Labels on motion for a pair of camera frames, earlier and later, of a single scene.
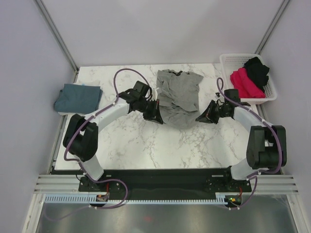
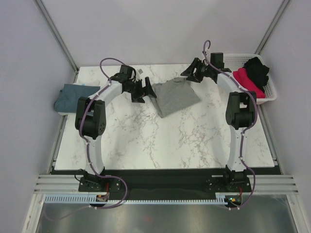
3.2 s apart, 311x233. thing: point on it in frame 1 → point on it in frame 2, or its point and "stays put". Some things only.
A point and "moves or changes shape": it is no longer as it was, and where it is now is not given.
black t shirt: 257,72 stays put
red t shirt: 247,88 stays put
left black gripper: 155,105 → 145,91
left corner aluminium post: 58,37 stays put
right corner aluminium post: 283,7 stays put
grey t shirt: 179,98 moves or changes shape
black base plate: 164,181 stays put
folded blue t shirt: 78,99 stays put
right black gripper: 207,116 → 196,63
